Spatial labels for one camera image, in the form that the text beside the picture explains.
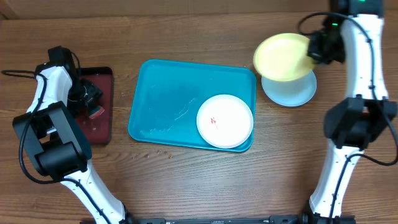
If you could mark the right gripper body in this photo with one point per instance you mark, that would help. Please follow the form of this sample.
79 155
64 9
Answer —
322 46

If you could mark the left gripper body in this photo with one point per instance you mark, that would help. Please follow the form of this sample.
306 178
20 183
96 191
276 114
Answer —
83 91

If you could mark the red sponge with dark scourer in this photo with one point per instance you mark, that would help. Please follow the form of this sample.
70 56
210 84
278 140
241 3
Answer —
95 111

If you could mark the green plate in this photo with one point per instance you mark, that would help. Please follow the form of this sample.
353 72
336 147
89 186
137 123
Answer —
283 57

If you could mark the light blue plate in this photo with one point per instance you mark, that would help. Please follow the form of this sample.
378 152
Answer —
292 93

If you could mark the white plate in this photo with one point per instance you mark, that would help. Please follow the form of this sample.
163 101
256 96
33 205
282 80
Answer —
225 121

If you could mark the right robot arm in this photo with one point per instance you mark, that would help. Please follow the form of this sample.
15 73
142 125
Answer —
351 34

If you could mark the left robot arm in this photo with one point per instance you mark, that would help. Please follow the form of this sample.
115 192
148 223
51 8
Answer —
52 146

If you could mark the black red-lined tray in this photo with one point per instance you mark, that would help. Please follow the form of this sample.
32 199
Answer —
98 130

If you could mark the teal plastic tray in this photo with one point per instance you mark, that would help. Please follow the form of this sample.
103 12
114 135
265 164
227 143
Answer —
169 94

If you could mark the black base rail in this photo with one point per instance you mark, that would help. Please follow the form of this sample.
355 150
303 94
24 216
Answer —
273 219

